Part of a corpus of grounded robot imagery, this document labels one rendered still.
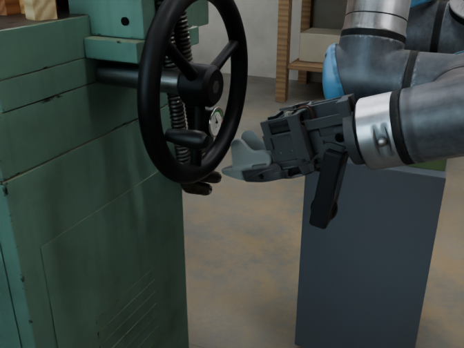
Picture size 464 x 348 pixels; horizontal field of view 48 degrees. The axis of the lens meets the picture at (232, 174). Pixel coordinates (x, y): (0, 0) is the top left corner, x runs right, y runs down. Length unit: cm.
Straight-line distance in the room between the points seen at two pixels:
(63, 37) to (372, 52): 43
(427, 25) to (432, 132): 59
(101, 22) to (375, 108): 42
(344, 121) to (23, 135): 42
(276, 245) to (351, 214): 71
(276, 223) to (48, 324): 130
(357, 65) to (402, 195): 52
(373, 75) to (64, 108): 44
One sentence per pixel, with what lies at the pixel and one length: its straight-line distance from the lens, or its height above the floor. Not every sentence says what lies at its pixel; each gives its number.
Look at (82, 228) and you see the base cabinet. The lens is 88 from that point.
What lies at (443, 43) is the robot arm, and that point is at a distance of 117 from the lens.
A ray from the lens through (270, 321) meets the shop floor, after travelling 157.
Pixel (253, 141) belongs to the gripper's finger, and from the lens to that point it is 74.
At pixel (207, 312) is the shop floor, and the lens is 160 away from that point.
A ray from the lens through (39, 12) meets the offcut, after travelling 79.
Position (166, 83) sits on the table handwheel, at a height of 81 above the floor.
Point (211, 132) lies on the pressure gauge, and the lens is 106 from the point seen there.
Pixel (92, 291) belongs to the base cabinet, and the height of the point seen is 45.
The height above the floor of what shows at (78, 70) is 82.
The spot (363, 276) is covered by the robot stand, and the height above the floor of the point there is 27.
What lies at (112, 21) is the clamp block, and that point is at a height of 89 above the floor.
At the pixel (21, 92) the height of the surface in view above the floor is 82.
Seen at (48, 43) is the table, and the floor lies 87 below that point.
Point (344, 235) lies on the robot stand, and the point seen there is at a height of 37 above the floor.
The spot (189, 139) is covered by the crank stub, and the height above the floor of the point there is 77.
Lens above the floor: 100
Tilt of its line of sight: 24 degrees down
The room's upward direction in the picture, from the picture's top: straight up
